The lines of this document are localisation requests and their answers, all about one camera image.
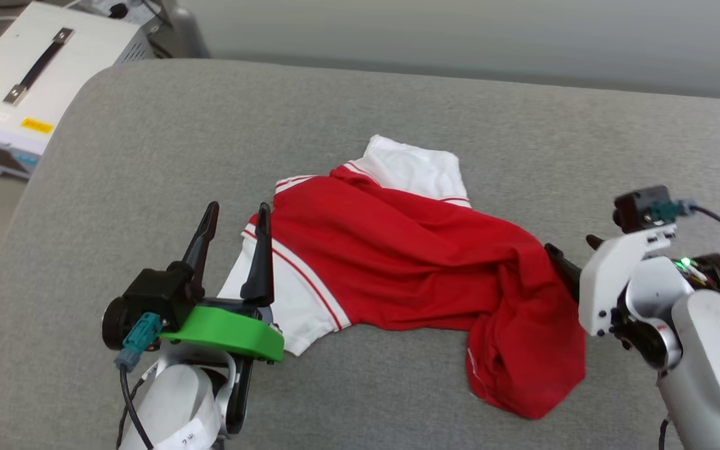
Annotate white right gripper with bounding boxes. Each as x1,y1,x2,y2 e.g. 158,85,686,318
544,226,678,339

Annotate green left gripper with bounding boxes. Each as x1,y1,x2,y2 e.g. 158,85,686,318
160,201,285,433

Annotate red and white t-shirt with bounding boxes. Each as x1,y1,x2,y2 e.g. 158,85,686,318
216,134,587,421

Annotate white handwritten tape label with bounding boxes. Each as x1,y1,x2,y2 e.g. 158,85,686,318
152,417,206,450

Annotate white metal equipment box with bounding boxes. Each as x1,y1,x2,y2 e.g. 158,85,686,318
0,0,156,182

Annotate teal right camera connector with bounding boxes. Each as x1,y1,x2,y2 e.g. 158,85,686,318
650,199,699,225

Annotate teal camera connector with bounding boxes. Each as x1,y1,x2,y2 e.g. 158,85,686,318
114,312,163,373
650,199,699,225

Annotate teal left camera connector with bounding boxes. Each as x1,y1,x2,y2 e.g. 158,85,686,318
114,312,163,373

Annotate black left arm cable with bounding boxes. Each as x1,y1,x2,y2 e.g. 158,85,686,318
116,366,156,450

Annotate black strap carry handle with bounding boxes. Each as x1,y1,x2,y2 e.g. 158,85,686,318
2,27,76,106

